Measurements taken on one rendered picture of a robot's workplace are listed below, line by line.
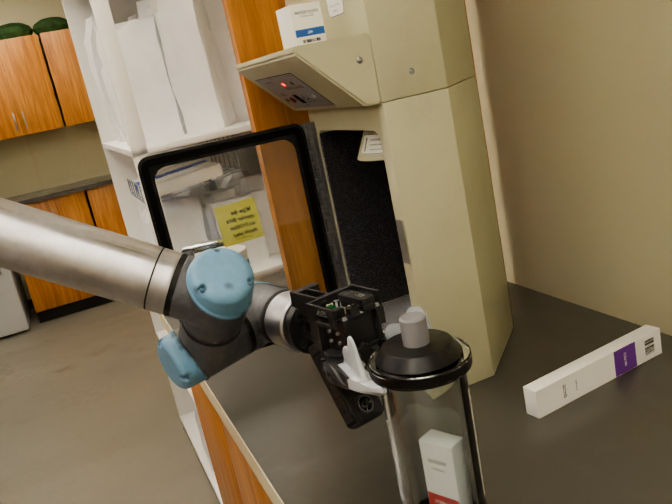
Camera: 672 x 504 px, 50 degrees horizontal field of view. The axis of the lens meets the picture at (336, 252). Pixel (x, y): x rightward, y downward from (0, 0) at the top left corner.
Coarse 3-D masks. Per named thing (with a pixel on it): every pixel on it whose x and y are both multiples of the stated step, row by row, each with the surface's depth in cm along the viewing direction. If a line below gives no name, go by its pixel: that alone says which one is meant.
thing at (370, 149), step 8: (368, 136) 117; (376, 136) 115; (368, 144) 117; (376, 144) 115; (360, 152) 120; (368, 152) 117; (376, 152) 115; (360, 160) 119; (368, 160) 116; (376, 160) 115
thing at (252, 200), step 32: (192, 160) 128; (224, 160) 129; (256, 160) 130; (288, 160) 132; (160, 192) 127; (192, 192) 129; (224, 192) 130; (256, 192) 131; (288, 192) 133; (192, 224) 130; (224, 224) 131; (256, 224) 133; (288, 224) 134; (256, 256) 134; (288, 256) 135; (288, 288) 136; (320, 288) 138
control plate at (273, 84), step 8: (256, 80) 124; (264, 80) 121; (272, 80) 117; (280, 80) 114; (288, 80) 112; (296, 80) 109; (272, 88) 123; (280, 88) 120; (288, 88) 117; (296, 88) 114; (304, 88) 111; (280, 96) 125; (288, 96) 122; (304, 96) 116; (312, 96) 113; (320, 96) 110; (296, 104) 124; (304, 104) 121; (312, 104) 118; (320, 104) 115; (328, 104) 112
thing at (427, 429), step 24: (456, 360) 72; (456, 384) 72; (384, 408) 75; (408, 408) 72; (432, 408) 71; (456, 408) 72; (408, 432) 73; (432, 432) 72; (456, 432) 73; (408, 456) 74; (432, 456) 73; (456, 456) 73; (408, 480) 75; (432, 480) 74; (456, 480) 74
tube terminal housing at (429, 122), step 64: (320, 0) 113; (384, 0) 101; (448, 0) 111; (384, 64) 102; (448, 64) 108; (320, 128) 128; (384, 128) 104; (448, 128) 108; (448, 192) 109; (448, 256) 111; (448, 320) 113
